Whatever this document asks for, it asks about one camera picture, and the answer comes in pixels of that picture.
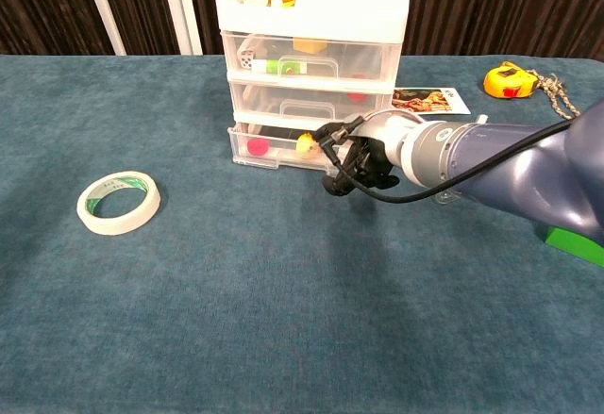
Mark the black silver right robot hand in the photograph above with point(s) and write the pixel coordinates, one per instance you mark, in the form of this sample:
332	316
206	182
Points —
387	136

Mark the small yellow duck toy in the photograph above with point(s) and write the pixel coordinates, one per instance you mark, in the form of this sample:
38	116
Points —
307	146

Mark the clear drawer with red cap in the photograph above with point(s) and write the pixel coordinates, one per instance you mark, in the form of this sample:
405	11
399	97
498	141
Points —
278	159

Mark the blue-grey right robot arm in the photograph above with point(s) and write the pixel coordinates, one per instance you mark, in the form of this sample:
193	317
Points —
495	164

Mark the clear drawer with die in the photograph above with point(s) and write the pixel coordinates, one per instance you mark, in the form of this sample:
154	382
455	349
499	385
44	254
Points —
363	58

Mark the white plastic drawer cabinet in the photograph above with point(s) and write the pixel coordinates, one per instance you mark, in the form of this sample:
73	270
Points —
321	13

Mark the printed photo card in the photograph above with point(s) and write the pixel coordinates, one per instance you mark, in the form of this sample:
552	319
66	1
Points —
434	102

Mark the yellow block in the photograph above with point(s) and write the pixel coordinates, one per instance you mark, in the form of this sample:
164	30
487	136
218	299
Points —
309	45

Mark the red round cap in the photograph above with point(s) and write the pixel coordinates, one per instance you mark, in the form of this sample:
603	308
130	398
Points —
257	147

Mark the yellow tape measure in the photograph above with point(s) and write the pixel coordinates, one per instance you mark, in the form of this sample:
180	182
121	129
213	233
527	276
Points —
507	81

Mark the green white glue stick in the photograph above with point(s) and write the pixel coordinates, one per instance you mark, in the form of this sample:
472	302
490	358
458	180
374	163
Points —
273	67

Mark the white die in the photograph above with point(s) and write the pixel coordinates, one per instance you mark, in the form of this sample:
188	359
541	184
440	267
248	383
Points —
246	60

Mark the green building block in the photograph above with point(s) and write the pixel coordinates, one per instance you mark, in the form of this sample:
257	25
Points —
571	244

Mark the teal table cloth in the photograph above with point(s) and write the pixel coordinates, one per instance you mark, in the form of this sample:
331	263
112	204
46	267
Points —
236	291

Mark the beige masking tape roll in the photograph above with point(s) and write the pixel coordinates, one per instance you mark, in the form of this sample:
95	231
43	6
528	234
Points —
118	223

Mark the white wall strip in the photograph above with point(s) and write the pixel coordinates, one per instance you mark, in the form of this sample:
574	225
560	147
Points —
181	8
101	8

